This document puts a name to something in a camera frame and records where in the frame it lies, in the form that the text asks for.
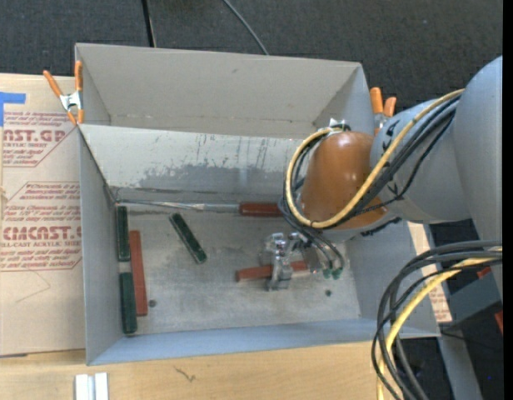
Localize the grey metal bin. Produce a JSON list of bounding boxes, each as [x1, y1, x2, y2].
[[74, 42, 441, 367]]

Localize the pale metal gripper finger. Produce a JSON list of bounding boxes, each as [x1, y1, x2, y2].
[[264, 260, 296, 293], [259, 232, 291, 268]]

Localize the brown cardboard board red print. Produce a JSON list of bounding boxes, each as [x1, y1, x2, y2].
[[0, 72, 87, 358]]

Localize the dark green flat block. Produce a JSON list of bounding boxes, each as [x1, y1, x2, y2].
[[116, 205, 132, 263], [118, 272, 139, 336], [168, 212, 208, 265]]

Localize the red-brown block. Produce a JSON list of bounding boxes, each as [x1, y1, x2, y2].
[[238, 202, 283, 218], [234, 260, 309, 283], [128, 229, 150, 318]]

